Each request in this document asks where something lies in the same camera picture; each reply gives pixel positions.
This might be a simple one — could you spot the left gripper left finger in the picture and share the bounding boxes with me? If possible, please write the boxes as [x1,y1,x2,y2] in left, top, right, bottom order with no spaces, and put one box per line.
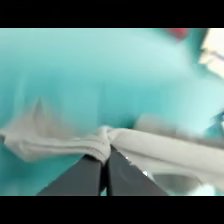
[37,153,105,197]

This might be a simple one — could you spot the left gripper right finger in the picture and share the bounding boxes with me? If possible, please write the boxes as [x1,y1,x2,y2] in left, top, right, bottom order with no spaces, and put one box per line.
[106,145,168,197]

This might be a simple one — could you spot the grey garment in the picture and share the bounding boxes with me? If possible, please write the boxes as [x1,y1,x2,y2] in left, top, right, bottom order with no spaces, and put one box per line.
[0,98,224,192]

